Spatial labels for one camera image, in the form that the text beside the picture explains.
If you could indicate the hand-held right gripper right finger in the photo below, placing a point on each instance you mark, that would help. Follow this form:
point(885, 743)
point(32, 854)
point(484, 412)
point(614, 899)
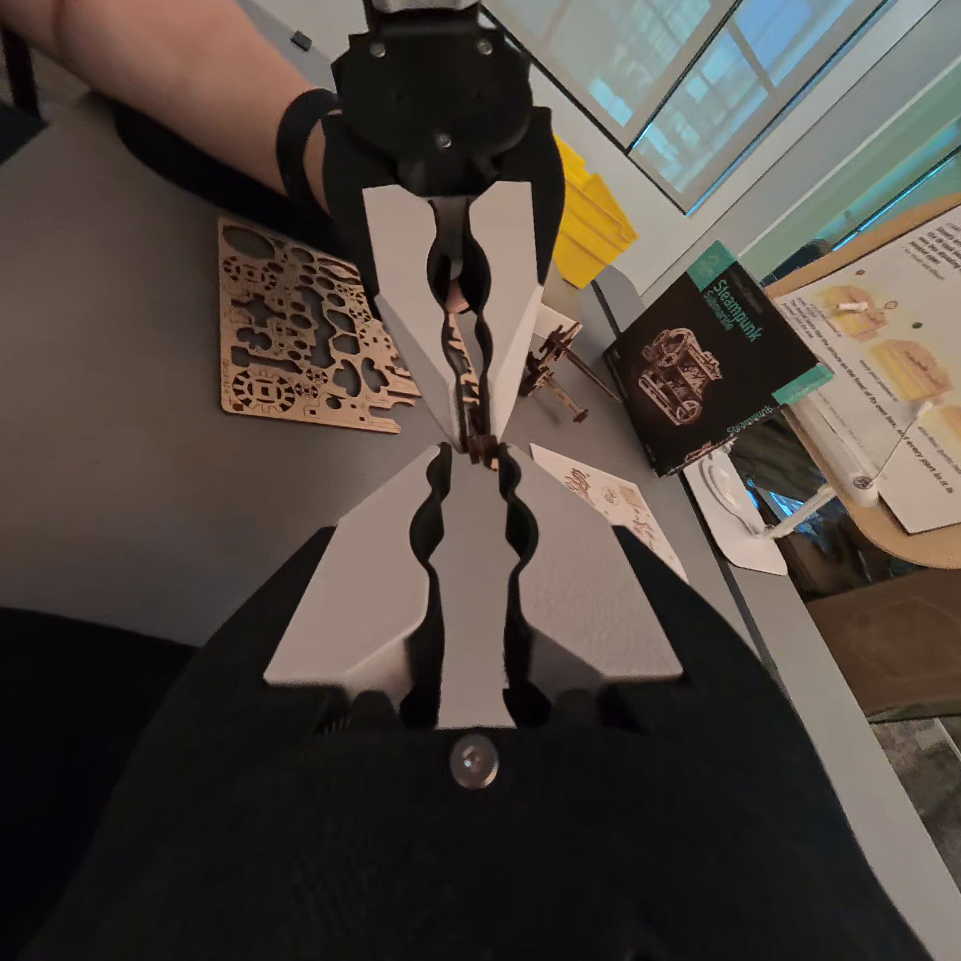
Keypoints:
point(601, 600)

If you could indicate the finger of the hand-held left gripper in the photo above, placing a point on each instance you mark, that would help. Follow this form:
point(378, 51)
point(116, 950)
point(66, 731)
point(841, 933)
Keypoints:
point(511, 262)
point(399, 262)

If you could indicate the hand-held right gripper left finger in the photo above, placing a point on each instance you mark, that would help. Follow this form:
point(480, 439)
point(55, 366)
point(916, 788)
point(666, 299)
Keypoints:
point(353, 600)

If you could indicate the model instruction booklet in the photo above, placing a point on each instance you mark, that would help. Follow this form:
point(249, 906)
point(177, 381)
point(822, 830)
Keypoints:
point(616, 502)

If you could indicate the partly built wooden model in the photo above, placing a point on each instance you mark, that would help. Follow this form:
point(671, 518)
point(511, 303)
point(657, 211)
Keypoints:
point(555, 375)

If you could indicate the laser-cut wooden parts sheet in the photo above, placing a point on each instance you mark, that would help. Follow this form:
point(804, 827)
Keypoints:
point(285, 337)

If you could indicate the black model kit box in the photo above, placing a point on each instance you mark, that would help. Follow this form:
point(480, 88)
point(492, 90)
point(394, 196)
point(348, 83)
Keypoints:
point(698, 360)

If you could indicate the person's left hand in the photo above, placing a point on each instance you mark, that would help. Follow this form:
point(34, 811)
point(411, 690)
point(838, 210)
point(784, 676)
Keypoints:
point(455, 296)

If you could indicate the yellow plastic bin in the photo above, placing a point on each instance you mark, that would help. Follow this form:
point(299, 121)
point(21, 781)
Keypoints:
point(590, 217)

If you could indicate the black wrist band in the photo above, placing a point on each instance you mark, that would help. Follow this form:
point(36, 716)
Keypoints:
point(297, 142)

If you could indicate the white stand base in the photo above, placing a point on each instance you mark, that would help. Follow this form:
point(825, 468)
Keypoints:
point(736, 533)

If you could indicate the glass window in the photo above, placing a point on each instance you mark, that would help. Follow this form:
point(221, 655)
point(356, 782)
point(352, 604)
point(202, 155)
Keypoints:
point(675, 74)

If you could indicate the brown cardboard box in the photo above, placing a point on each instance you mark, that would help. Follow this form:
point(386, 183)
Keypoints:
point(886, 645)

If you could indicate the wooden poster board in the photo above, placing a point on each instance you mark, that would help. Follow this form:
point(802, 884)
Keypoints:
point(924, 548)

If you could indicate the printed instruction poster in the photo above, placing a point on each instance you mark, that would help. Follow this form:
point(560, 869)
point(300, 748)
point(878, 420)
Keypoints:
point(886, 375)

